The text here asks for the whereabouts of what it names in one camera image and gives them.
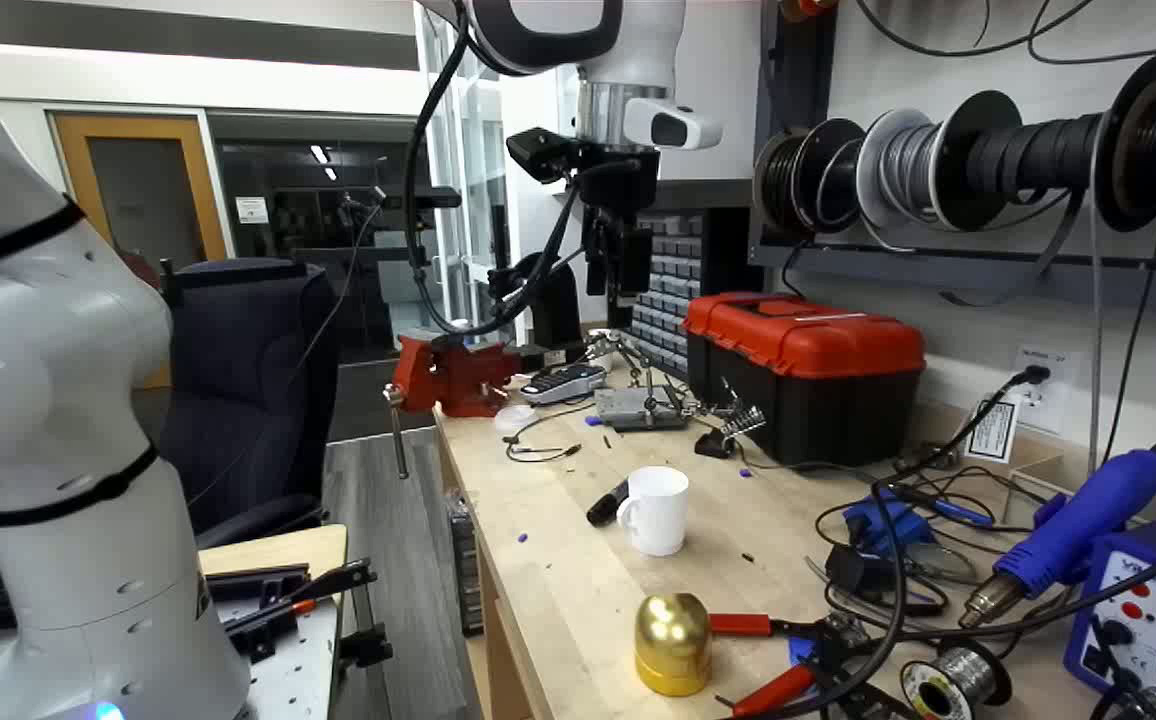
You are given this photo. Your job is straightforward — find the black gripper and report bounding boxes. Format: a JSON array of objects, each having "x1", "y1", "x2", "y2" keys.
[{"x1": 578, "y1": 138, "x2": 664, "y2": 299}]

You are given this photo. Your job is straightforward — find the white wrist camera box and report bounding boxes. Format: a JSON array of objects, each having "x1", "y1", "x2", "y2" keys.
[{"x1": 620, "y1": 98, "x2": 726, "y2": 157}]

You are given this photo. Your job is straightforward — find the blue soldering station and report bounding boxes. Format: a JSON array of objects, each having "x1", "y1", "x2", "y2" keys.
[{"x1": 1058, "y1": 498, "x2": 1156, "y2": 720}]

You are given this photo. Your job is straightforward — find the black bar clamp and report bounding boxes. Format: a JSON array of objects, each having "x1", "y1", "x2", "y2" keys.
[{"x1": 203, "y1": 556, "x2": 380, "y2": 667}]

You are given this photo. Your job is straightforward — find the white wall power outlet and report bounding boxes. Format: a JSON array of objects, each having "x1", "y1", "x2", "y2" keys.
[{"x1": 1010, "y1": 343, "x2": 1068, "y2": 408}]

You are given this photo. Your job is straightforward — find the wood framed door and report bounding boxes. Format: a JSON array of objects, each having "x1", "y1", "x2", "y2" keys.
[{"x1": 43, "y1": 109, "x2": 235, "y2": 275}]

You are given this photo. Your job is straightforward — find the wide black wire spool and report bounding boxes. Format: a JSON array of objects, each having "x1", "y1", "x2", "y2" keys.
[{"x1": 931, "y1": 87, "x2": 1115, "y2": 237}]

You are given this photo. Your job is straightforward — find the dark office chair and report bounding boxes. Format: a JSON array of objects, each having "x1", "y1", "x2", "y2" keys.
[{"x1": 157, "y1": 256, "x2": 343, "y2": 538}]

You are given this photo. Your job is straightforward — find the helping hands clip stand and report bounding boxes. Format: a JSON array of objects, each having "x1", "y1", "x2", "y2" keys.
[{"x1": 691, "y1": 400, "x2": 768, "y2": 465}]

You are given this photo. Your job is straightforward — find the white mug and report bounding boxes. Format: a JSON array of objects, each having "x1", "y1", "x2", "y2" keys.
[{"x1": 613, "y1": 465, "x2": 697, "y2": 564}]

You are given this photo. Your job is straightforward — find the wooden side table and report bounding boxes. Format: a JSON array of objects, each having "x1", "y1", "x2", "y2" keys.
[{"x1": 192, "y1": 521, "x2": 354, "y2": 720}]

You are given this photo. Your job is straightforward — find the red black toolbox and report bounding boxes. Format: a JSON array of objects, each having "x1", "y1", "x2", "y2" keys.
[{"x1": 678, "y1": 289, "x2": 931, "y2": 472}]

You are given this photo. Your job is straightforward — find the gold dome bell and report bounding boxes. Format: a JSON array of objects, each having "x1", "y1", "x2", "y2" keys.
[{"x1": 628, "y1": 588, "x2": 716, "y2": 699}]

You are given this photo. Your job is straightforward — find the solder wire reel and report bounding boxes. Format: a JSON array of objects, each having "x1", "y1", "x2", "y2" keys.
[{"x1": 897, "y1": 639, "x2": 1014, "y2": 720}]

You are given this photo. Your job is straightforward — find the gray parts drawer cabinet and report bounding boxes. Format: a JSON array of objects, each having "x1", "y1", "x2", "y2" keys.
[{"x1": 625, "y1": 209, "x2": 708, "y2": 381}]

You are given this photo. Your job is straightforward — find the blue hot air gun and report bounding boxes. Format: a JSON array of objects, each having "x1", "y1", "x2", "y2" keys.
[{"x1": 956, "y1": 448, "x2": 1156, "y2": 632}]

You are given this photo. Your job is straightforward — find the gray spool rack shelf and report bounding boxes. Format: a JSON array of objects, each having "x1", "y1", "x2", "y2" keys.
[{"x1": 743, "y1": 237, "x2": 1156, "y2": 306}]

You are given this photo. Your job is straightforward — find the white wire spool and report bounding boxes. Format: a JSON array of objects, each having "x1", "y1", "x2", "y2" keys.
[{"x1": 850, "y1": 102, "x2": 956, "y2": 237}]

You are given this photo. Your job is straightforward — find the red handled pliers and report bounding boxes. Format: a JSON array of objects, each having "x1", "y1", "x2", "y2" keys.
[{"x1": 702, "y1": 609, "x2": 830, "y2": 720}]

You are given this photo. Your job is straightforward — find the red bench vise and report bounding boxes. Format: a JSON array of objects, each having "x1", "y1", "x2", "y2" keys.
[{"x1": 383, "y1": 332, "x2": 520, "y2": 422}]

